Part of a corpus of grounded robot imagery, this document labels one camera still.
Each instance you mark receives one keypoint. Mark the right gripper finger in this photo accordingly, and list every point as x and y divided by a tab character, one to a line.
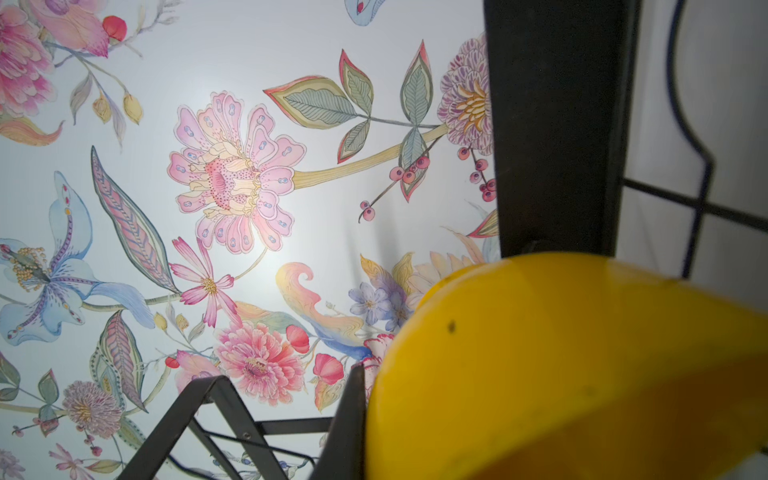
343	456

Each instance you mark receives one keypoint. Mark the yellow plastic bowl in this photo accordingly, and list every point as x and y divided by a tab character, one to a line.
569	366

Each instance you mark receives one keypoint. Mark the black wire dish rack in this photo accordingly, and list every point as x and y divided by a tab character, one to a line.
561	76

